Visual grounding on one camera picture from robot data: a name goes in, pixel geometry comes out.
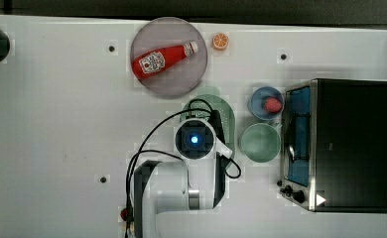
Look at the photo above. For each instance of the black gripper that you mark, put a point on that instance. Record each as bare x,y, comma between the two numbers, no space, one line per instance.
215,122

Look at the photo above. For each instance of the green plastic strainer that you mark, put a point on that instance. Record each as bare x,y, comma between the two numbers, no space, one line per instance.
209,98

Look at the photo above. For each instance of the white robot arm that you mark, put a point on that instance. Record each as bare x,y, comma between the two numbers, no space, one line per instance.
194,181

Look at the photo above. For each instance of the blue bowl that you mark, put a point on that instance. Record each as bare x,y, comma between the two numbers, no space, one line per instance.
257,100

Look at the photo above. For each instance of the green mug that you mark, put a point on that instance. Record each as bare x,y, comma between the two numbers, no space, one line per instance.
260,142

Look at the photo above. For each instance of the red strawberry toy in bowl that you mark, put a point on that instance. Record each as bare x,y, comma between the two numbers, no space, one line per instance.
272,105

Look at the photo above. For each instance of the orange slice toy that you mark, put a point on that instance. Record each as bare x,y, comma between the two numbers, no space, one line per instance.
220,41

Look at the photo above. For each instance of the red ketchup bottle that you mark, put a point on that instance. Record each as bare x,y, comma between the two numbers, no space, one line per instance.
159,60

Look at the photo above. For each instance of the grey round plate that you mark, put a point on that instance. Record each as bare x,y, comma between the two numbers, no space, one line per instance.
166,32

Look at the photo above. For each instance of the black toaster oven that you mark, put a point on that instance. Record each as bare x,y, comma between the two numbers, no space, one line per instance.
334,154

